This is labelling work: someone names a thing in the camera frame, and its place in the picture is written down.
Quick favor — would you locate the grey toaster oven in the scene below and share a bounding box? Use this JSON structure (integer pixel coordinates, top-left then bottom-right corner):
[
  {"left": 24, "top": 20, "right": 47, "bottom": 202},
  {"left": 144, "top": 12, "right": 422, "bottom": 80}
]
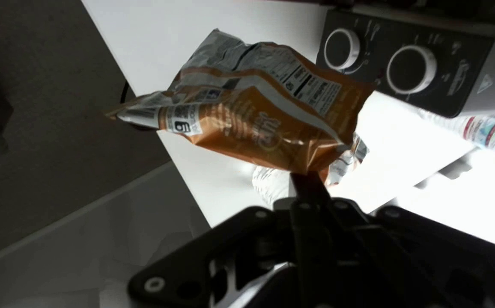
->
[{"left": 314, "top": 0, "right": 495, "bottom": 119}]

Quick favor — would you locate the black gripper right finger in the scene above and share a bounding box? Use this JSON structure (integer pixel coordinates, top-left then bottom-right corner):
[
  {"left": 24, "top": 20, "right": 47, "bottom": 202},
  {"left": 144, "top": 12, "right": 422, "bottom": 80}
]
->
[{"left": 309, "top": 171, "right": 495, "bottom": 308}]

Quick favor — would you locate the black oven knob white ring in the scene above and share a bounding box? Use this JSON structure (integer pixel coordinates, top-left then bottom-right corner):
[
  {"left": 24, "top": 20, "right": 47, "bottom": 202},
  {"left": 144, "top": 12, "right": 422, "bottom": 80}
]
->
[
  {"left": 386, "top": 42, "right": 439, "bottom": 96},
  {"left": 321, "top": 25, "right": 363, "bottom": 73}
]

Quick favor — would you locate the orange snack packet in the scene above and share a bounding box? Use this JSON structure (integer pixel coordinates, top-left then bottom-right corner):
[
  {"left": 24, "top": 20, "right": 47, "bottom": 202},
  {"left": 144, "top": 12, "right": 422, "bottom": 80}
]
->
[
  {"left": 105, "top": 27, "right": 375, "bottom": 176},
  {"left": 250, "top": 135, "right": 370, "bottom": 202}
]

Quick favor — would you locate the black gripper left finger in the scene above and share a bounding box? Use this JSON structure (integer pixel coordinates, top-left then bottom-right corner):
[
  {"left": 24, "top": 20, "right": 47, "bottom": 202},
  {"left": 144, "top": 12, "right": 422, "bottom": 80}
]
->
[{"left": 125, "top": 171, "right": 329, "bottom": 308}]

